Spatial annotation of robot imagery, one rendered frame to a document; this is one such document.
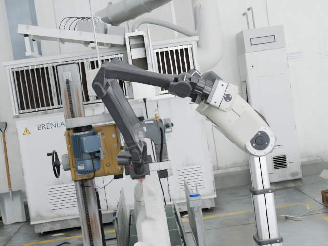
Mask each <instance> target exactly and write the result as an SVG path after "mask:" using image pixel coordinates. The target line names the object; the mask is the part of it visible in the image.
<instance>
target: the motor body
mask: <svg viewBox="0 0 328 246"><path fill-rule="evenodd" d="M95 132H96V130H95V129H92V130H86V131H82V132H81V131H79V132H73V133H70V134H71V143H72V149H73V155H74V158H76V160H75V161H74V162H75V168H76V171H77V172H78V173H79V174H88V173H93V172H94V171H93V164H92V159H91V156H90V152H89V153H85V152H82V149H81V143H80V138H81V137H87V136H93V135H95ZM96 152H97V151H94V152H93V153H96ZM93 161H94V168H95V172H97V171H99V170H100V168H101V163H100V157H99V156H95V155H93Z"/></svg>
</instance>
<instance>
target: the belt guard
mask: <svg viewBox="0 0 328 246"><path fill-rule="evenodd" d="M133 111H134V112H135V114H136V116H137V117H142V116H144V111H143V108H135V109H133ZM111 121H114V120H113V119H112V117H111V115H110V113H104V114H97V115H90V116H83V117H77V118H70V119H66V125H67V128H73V127H80V126H87V125H93V124H99V123H106V122H111Z"/></svg>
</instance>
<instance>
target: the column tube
mask: <svg viewBox="0 0 328 246"><path fill-rule="evenodd" d="M57 71H58V77H59V83H60V90H61V99H62V105H63V112H64V118H65V125H66V119H70V118H72V117H71V111H70V104H69V98H68V91H67V85H66V82H64V80H63V72H68V71H71V78H72V81H70V82H69V83H70V90H71V97H72V103H73V110H74V117H75V118H77V117H83V116H85V110H84V103H83V97H82V87H81V81H80V74H79V68H78V65H77V64H69V65H62V66H57ZM71 130H72V128H67V125H66V131H71ZM74 184H75V190H76V197H77V203H78V210H79V216H80V223H81V229H82V238H83V245H84V246H91V244H90V238H89V232H88V225H87V218H86V212H85V205H84V199H83V192H82V187H81V186H80V185H81V180H75V181H74ZM84 186H90V187H85V191H86V197H87V205H88V211H89V218H90V224H91V230H92V237H93V244H94V246H103V238H102V230H101V224H100V218H99V211H98V204H97V197H96V191H95V188H96V183H95V178H93V179H92V180H89V181H87V182H85V183H84Z"/></svg>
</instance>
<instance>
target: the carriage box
mask: <svg viewBox="0 0 328 246"><path fill-rule="evenodd" d="M92 127H93V129H95V130H96V132H95V135H97V133H98V132H99V131H102V133H104V134H105V140H106V147H107V153H106V154H105V158H104V159H103V160H101V156H99V157H100V163H101V168H100V170H99V171H97V172H95V177H102V176H109V175H116V174H123V173H124V166H122V165H118V164H117V156H118V153H119V152H120V151H122V150H120V149H121V146H122V143H121V137H120V131H119V129H118V127H117V126H116V124H115V123H108V124H101V125H94V126H92ZM70 133H73V131H72V130H71V131H65V133H64V136H65V138H66V145H67V151H68V157H69V164H70V171H71V177H72V181H75V180H82V179H88V178H93V176H94V173H90V175H87V176H80V177H77V176H76V168H75V162H74V161H75V160H76V158H74V155H73V149H72V143H71V134H70Z"/></svg>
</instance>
